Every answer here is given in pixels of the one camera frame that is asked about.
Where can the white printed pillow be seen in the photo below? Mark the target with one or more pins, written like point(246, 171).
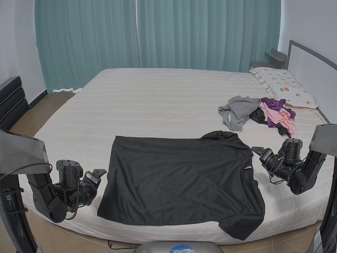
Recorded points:
point(284, 86)

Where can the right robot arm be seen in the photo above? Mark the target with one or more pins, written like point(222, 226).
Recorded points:
point(310, 167)

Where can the grey garment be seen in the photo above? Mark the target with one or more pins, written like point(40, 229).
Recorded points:
point(238, 109)

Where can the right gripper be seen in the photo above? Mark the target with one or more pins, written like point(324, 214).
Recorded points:
point(270, 158)

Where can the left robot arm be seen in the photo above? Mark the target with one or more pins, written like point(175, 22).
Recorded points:
point(44, 194)

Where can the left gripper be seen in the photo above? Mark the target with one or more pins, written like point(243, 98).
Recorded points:
point(91, 182)

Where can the bed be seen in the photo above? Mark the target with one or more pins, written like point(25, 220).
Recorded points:
point(158, 101)

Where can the blue-green curtain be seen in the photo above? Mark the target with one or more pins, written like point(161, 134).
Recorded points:
point(87, 35)
point(205, 25)

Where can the black T-shirt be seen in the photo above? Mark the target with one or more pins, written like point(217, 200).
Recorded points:
point(179, 180)

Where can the pile of clothes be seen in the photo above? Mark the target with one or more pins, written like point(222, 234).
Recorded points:
point(279, 115)

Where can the black chest of drawers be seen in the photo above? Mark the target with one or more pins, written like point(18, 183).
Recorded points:
point(11, 101)

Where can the grey bedside table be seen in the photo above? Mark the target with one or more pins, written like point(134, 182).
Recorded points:
point(275, 57)

